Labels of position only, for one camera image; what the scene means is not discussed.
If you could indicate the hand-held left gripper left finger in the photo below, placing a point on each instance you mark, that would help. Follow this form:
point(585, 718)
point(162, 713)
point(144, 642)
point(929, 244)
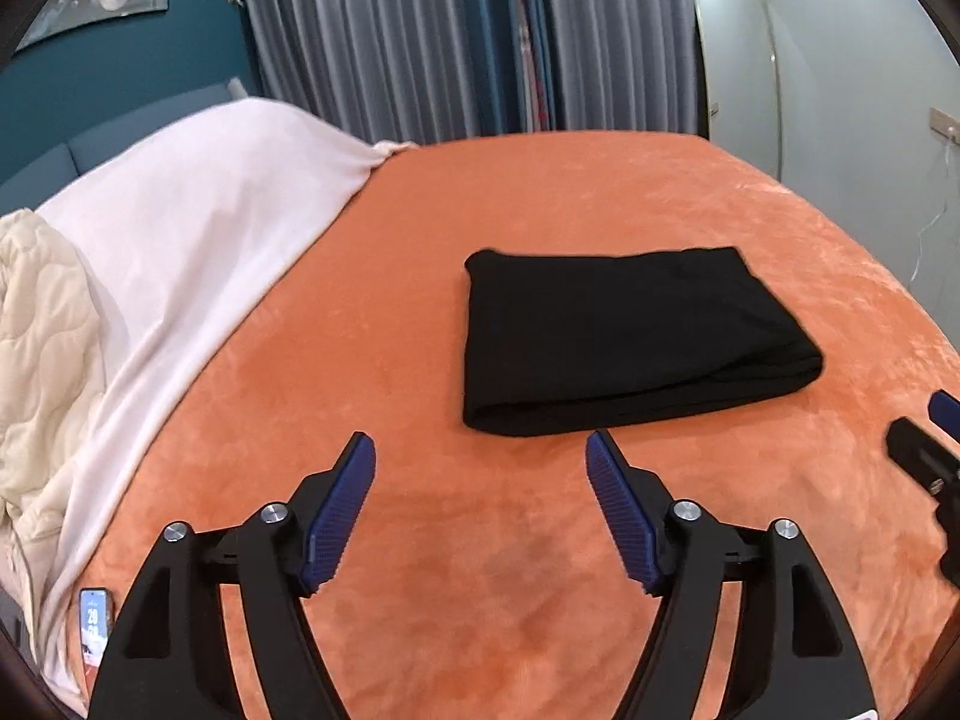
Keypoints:
point(341, 510)

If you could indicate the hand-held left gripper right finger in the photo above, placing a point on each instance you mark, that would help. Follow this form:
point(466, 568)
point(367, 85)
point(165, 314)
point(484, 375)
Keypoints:
point(622, 510)

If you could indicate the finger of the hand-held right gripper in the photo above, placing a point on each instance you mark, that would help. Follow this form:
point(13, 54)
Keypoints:
point(946, 414)
point(919, 450)

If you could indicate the black pants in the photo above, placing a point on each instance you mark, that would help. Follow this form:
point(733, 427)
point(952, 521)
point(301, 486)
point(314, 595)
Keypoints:
point(637, 337)

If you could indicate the smartphone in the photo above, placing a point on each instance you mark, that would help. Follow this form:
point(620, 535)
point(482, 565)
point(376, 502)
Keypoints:
point(94, 626)

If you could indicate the white blanket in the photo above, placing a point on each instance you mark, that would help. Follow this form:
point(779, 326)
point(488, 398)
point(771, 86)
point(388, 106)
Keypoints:
point(210, 202)

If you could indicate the cream quilted comforter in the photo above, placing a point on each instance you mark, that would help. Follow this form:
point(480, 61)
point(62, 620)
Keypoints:
point(41, 360)

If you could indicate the orange fleece blanket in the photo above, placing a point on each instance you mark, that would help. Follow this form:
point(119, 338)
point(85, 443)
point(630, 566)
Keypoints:
point(465, 195)

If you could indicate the standing mirror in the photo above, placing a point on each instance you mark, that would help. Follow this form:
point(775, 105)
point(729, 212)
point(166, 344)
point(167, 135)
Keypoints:
point(739, 67)

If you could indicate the blue padded headboard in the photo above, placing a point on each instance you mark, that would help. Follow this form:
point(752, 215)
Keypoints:
point(112, 135)

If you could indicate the grey pleated curtain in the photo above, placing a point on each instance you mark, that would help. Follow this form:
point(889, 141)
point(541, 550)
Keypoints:
point(390, 37)

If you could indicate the blue curtain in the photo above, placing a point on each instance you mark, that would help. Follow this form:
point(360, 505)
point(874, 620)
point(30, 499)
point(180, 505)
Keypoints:
point(536, 37)

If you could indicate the wall socket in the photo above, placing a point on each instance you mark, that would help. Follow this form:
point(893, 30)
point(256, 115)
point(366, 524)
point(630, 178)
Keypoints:
point(945, 125)

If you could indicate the silver wall picture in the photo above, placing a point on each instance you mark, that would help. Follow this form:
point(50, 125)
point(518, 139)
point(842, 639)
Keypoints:
point(90, 0)

